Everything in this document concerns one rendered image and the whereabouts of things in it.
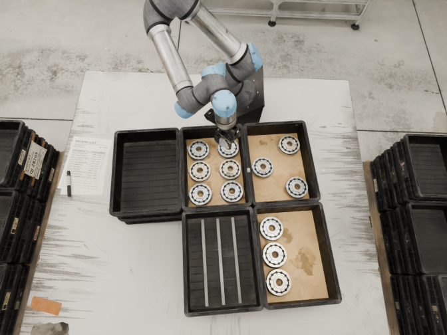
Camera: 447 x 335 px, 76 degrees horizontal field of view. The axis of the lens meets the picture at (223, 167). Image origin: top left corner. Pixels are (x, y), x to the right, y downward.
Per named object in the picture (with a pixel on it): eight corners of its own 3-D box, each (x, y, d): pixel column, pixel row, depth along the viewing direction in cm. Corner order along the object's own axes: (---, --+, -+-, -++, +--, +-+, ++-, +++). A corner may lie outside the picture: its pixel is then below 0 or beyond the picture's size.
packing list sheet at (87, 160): (70, 136, 156) (70, 135, 156) (112, 137, 157) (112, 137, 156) (56, 194, 144) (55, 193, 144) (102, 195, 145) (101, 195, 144)
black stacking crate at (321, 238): (249, 212, 132) (253, 206, 122) (312, 207, 134) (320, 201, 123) (260, 307, 118) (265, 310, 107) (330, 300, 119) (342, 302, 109)
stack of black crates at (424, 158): (368, 161, 216) (404, 133, 174) (407, 163, 217) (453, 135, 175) (376, 214, 202) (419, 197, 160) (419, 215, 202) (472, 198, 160)
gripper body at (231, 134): (231, 147, 115) (229, 136, 103) (214, 135, 117) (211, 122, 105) (243, 134, 116) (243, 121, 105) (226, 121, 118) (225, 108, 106)
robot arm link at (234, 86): (222, 84, 150) (203, 71, 141) (241, 69, 143) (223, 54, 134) (225, 102, 144) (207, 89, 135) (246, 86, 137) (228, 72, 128)
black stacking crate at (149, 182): (122, 142, 144) (114, 131, 133) (181, 139, 145) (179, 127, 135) (118, 221, 129) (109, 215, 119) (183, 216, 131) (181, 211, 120)
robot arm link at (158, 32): (127, 10, 111) (173, 119, 103) (144, -11, 106) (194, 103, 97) (149, 20, 121) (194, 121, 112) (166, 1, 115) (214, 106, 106)
